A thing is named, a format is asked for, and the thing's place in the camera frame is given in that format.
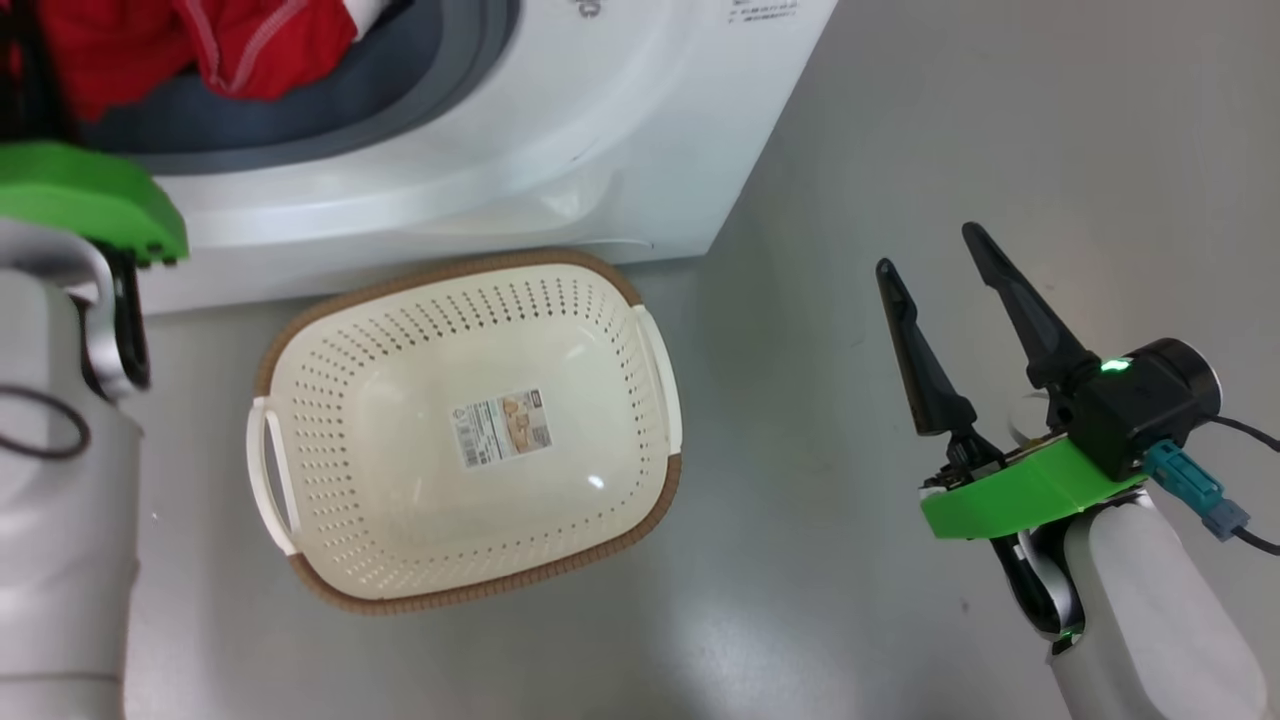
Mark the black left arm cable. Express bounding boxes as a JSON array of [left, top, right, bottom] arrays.
[[0, 384, 93, 462]]

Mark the basket product label sticker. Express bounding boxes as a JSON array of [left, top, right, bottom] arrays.
[[449, 388, 554, 470]]

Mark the teal right camera connector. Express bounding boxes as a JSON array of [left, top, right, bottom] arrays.
[[1143, 439, 1252, 542]]

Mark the red garment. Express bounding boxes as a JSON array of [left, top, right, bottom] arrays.
[[38, 0, 361, 123]]

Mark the black right camera cable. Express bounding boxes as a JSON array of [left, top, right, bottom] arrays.
[[1200, 414, 1280, 557]]

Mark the white garment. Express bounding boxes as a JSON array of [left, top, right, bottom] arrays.
[[340, 0, 389, 43]]

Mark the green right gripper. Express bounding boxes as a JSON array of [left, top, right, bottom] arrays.
[[875, 221, 1148, 542]]

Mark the white front-load washing machine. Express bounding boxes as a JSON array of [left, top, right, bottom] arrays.
[[75, 0, 840, 317]]

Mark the grey rubber door gasket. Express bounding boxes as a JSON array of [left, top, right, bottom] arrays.
[[78, 0, 523, 178]]

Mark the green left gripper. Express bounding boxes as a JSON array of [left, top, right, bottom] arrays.
[[0, 0, 190, 267]]

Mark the small printed text label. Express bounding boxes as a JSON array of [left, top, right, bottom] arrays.
[[728, 0, 803, 25]]

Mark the cream perforated laundry basket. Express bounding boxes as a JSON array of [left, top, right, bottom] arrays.
[[246, 249, 685, 615]]

